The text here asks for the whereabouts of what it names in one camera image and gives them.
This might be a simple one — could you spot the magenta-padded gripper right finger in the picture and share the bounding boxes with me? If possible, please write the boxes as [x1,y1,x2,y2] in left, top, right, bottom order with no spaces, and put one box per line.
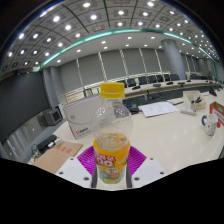
[125,145,167,190]

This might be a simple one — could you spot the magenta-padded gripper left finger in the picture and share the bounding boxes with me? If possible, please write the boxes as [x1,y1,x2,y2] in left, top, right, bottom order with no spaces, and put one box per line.
[55,145,99,190]

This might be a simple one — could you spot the yellow-capped clear drink bottle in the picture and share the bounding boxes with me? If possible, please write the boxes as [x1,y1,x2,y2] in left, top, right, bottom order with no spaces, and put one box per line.
[90,82,134,185]

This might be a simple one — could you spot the black flat device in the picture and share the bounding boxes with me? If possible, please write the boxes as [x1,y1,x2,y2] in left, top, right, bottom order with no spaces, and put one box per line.
[35,134,58,154]

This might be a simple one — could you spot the large white cardboard box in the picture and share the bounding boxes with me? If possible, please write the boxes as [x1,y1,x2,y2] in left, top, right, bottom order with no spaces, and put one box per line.
[63,94,103,140]

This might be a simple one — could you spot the grey boxy monitor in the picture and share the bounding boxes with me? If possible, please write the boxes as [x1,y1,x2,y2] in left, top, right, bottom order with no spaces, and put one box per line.
[37,108,64,128]

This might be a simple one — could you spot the white paper sheet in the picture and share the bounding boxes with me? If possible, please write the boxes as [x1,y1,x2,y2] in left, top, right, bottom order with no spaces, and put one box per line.
[138,101,179,118]

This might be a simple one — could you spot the white remote control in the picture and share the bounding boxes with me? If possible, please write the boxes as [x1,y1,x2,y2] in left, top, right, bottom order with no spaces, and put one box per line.
[180,107,198,117]

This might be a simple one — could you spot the small beige open box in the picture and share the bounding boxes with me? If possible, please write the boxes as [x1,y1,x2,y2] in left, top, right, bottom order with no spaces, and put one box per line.
[182,89,208,111]

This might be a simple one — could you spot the row of black office chairs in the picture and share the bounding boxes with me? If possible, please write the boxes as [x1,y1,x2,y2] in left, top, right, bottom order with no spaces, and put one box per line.
[116,73,181,88]

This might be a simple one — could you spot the ceiling lights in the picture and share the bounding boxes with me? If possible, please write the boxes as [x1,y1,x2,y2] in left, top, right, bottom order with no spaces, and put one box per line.
[6,1,218,68]

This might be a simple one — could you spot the white mug with blue handle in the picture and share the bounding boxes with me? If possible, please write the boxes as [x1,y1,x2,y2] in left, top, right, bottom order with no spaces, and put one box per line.
[201,114,219,137]

